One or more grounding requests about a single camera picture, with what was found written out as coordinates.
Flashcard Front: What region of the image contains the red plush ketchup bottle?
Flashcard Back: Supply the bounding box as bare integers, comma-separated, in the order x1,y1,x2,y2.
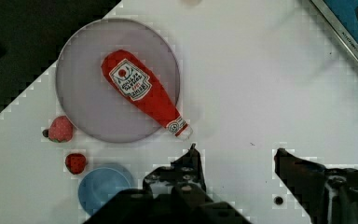
101,49,193,140

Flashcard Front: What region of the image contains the blue bowl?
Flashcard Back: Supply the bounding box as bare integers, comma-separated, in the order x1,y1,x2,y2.
77,163,134,216

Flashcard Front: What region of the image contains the red plush strawberry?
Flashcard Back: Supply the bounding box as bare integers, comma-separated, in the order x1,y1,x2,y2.
65,153,87,175

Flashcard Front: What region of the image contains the black toaster oven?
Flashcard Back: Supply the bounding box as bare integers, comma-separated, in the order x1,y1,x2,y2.
309,0,358,64

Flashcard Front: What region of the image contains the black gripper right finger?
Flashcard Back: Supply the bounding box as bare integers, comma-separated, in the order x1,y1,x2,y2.
274,148,358,224

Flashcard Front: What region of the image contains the grey round plate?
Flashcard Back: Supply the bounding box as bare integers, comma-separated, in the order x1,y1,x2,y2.
56,19,180,143

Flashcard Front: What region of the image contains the pink plush strawberry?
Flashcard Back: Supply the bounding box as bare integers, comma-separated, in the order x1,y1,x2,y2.
42,116,74,143

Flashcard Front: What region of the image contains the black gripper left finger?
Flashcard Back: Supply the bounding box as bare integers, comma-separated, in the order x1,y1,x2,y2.
142,143,207,209

